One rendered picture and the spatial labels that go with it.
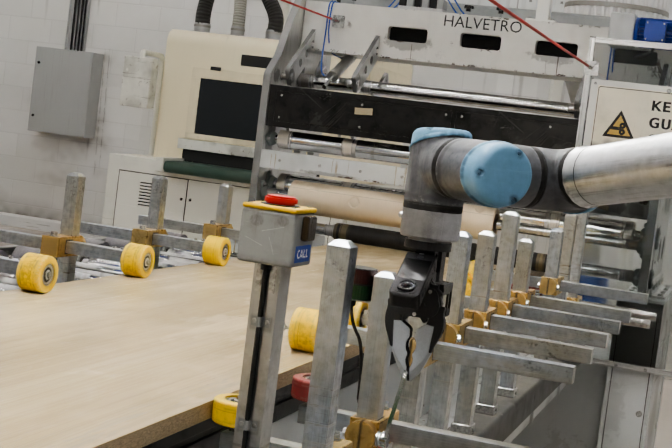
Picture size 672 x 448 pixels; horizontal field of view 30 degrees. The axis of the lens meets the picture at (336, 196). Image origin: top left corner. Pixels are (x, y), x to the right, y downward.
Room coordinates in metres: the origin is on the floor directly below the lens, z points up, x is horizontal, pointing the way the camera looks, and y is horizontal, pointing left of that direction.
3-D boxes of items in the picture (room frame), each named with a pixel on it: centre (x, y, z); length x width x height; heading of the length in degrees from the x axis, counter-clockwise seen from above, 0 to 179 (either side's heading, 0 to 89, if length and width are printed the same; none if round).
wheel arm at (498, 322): (2.72, -0.37, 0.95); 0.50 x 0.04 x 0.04; 72
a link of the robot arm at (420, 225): (1.88, -0.14, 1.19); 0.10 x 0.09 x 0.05; 72
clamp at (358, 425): (2.01, -0.10, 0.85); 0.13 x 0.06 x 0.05; 162
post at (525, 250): (3.17, -0.49, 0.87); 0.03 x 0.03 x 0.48; 72
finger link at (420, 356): (1.88, -0.16, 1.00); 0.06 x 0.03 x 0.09; 162
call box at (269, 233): (1.50, 0.06, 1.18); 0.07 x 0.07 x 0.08; 72
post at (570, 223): (3.88, -0.73, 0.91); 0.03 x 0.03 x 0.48; 72
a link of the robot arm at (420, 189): (1.88, -0.15, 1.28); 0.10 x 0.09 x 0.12; 28
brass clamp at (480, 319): (2.72, -0.34, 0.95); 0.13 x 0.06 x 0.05; 162
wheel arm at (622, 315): (3.18, -0.59, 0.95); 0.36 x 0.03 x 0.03; 72
